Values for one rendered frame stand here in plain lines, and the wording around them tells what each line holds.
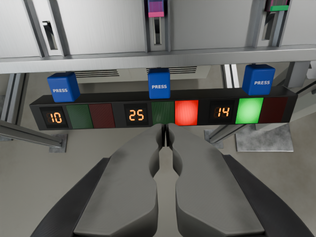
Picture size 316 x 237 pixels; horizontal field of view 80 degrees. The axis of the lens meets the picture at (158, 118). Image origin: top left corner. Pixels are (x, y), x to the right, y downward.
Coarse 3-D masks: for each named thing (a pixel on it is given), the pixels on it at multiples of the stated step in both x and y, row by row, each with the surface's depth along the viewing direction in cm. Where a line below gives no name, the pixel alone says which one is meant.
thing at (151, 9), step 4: (148, 0) 17; (152, 0) 17; (156, 0) 17; (160, 0) 17; (148, 4) 17; (152, 4) 17; (156, 4) 17; (160, 4) 17; (148, 8) 17; (152, 8) 17; (156, 8) 17; (160, 8) 17
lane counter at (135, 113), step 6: (126, 108) 24; (132, 108) 24; (138, 108) 24; (144, 108) 24; (126, 114) 25; (132, 114) 25; (138, 114) 25; (144, 114) 25; (126, 120) 25; (132, 120) 25; (138, 120) 25; (144, 120) 25
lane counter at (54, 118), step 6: (42, 108) 25; (48, 108) 25; (54, 108) 25; (60, 108) 25; (42, 114) 25; (48, 114) 25; (54, 114) 25; (60, 114) 25; (48, 120) 25; (54, 120) 25; (60, 120) 25; (48, 126) 26; (54, 126) 26; (60, 126) 26; (66, 126) 26
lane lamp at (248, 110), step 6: (240, 102) 24; (246, 102) 24; (252, 102) 24; (258, 102) 24; (240, 108) 24; (246, 108) 24; (252, 108) 24; (258, 108) 24; (240, 114) 25; (246, 114) 25; (252, 114) 25; (258, 114) 25; (240, 120) 25; (246, 120) 25; (252, 120) 25
